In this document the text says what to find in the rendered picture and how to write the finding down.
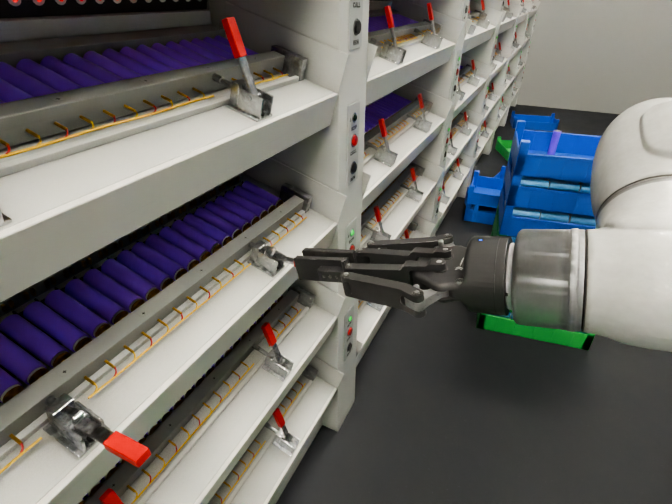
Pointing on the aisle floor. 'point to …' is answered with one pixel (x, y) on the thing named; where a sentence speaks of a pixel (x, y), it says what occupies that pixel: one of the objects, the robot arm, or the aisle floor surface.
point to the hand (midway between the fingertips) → (326, 265)
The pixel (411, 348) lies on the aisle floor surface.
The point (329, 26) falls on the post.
